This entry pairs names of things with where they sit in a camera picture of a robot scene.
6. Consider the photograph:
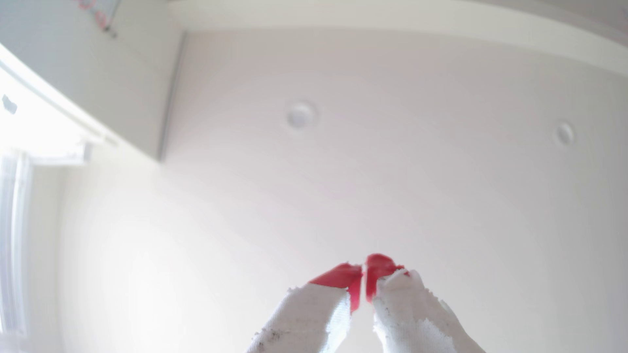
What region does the white sheer curtain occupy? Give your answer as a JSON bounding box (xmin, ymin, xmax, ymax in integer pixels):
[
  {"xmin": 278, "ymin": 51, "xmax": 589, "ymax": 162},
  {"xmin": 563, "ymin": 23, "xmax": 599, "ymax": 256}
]
[{"xmin": 0, "ymin": 152, "xmax": 33, "ymax": 340}]

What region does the white curtain rail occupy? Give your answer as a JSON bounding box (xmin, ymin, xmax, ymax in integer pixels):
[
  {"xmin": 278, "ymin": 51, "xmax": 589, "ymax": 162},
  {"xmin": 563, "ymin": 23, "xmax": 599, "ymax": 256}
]
[{"xmin": 0, "ymin": 45, "xmax": 118, "ymax": 166}]

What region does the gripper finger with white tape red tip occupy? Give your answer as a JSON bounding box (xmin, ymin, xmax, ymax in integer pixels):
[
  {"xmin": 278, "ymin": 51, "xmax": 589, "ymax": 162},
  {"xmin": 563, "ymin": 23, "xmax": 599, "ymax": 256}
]
[
  {"xmin": 246, "ymin": 263, "xmax": 364, "ymax": 353},
  {"xmin": 365, "ymin": 253, "xmax": 486, "ymax": 353}
]

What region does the round recessed ceiling light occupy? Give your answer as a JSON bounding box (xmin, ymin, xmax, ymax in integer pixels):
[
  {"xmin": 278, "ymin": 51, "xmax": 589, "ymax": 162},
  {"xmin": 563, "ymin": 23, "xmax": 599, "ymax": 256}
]
[
  {"xmin": 286, "ymin": 100, "xmax": 317, "ymax": 130},
  {"xmin": 555, "ymin": 121, "xmax": 576, "ymax": 147}
]

